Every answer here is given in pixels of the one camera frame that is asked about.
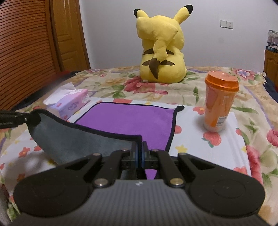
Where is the purple and grey towel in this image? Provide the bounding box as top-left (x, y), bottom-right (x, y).
top-left (27, 102), bottom-right (185, 181)

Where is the wooden room door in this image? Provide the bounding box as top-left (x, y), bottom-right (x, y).
top-left (50, 0), bottom-right (90, 71)

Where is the white fruit print mat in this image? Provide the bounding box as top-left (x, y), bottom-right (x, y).
top-left (1, 98), bottom-right (251, 195)

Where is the purple tissue box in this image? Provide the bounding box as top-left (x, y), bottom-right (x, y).
top-left (43, 83), bottom-right (90, 120)

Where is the wooden slatted wardrobe door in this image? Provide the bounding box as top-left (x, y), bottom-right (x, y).
top-left (1, 1), bottom-right (62, 110)

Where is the yellow Pikachu plush toy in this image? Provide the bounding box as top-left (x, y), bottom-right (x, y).
top-left (134, 4), bottom-right (193, 84)

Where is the orange plastic cup with lid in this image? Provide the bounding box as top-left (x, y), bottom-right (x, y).
top-left (204, 71), bottom-right (239, 132)

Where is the floral bed blanket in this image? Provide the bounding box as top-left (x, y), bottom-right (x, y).
top-left (1, 66), bottom-right (277, 225)

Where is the dark blue bed sheet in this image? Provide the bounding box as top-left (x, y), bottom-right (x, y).
top-left (263, 72), bottom-right (278, 102)

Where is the wooden side cabinet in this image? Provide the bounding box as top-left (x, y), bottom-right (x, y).
top-left (263, 49), bottom-right (278, 85)

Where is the pile of clutter on cabinet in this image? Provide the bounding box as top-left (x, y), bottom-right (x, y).
top-left (266, 30), bottom-right (278, 53)

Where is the white wall switch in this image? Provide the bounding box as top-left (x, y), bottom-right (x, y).
top-left (220, 20), bottom-right (233, 29)

